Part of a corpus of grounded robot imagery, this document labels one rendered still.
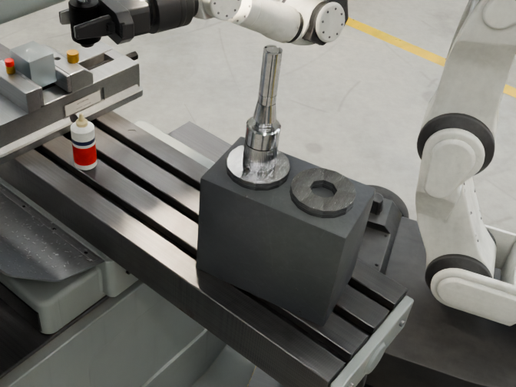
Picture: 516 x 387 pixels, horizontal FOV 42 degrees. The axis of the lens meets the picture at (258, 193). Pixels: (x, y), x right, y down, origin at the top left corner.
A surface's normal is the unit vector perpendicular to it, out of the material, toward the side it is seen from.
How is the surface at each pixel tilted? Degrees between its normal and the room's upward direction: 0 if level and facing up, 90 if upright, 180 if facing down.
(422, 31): 0
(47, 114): 90
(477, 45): 115
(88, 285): 90
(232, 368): 0
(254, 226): 90
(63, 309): 90
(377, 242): 0
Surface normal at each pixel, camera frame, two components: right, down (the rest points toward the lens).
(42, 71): 0.76, 0.48
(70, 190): 0.10, -0.75
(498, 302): -0.33, 0.60
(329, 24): 0.62, 0.37
